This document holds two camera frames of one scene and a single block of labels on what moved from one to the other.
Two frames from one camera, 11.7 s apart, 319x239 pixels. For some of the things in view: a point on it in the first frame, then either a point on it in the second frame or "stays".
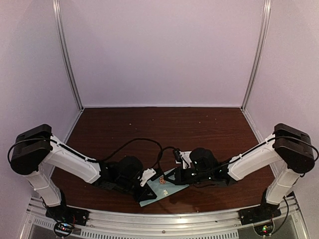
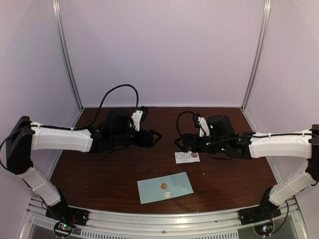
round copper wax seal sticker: x=162 y=180 to x=163 y=185
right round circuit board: x=264 y=229 stays
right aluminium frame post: x=266 y=12 stays
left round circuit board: x=63 y=229 stays
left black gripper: x=142 y=196 to x=148 y=135
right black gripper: x=179 y=179 to x=187 y=137
